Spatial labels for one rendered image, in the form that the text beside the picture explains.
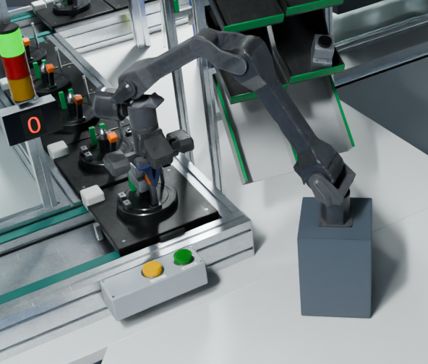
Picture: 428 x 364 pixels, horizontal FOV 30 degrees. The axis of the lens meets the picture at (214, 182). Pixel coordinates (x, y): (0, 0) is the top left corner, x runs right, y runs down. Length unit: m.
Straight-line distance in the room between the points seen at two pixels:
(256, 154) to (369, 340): 0.51
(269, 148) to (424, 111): 1.15
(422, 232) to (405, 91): 1.02
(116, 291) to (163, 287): 0.10
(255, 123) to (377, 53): 0.92
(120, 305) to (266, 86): 0.52
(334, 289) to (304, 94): 0.54
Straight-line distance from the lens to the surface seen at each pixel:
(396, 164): 2.10
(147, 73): 1.54
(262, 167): 1.82
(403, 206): 1.95
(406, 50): 2.73
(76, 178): 1.96
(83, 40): 2.91
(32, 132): 1.74
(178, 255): 1.65
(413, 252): 1.81
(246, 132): 1.84
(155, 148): 1.60
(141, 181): 1.75
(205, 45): 1.45
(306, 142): 1.47
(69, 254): 1.81
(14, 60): 1.68
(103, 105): 1.63
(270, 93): 1.45
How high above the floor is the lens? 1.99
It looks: 33 degrees down
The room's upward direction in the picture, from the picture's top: 7 degrees counter-clockwise
